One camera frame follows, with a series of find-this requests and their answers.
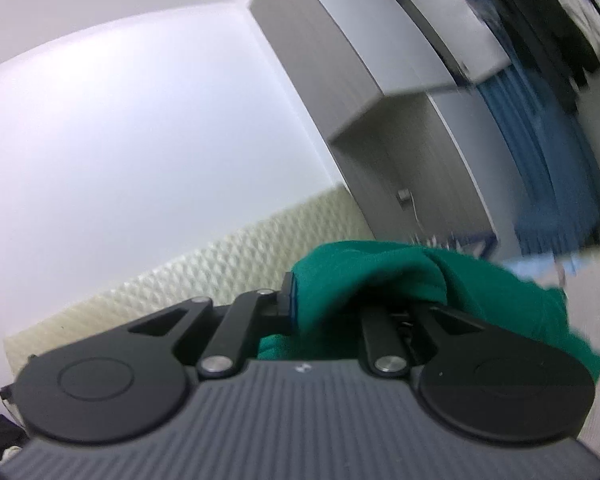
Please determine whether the grey wardrobe cabinet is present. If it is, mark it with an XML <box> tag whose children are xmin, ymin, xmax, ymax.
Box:
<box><xmin>249</xmin><ymin>0</ymin><xmax>527</xmax><ymax>260</ymax></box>

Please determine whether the cream quilted headboard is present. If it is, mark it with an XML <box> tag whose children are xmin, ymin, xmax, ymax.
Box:
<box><xmin>3</xmin><ymin>186</ymin><xmax>374</xmax><ymax>374</ymax></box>

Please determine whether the blue curtain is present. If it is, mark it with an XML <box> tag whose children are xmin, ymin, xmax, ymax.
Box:
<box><xmin>468</xmin><ymin>0</ymin><xmax>600</xmax><ymax>255</ymax></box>

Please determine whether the green hoodie sweatshirt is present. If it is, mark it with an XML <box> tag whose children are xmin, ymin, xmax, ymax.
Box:
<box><xmin>258</xmin><ymin>240</ymin><xmax>600</xmax><ymax>378</ymax></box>

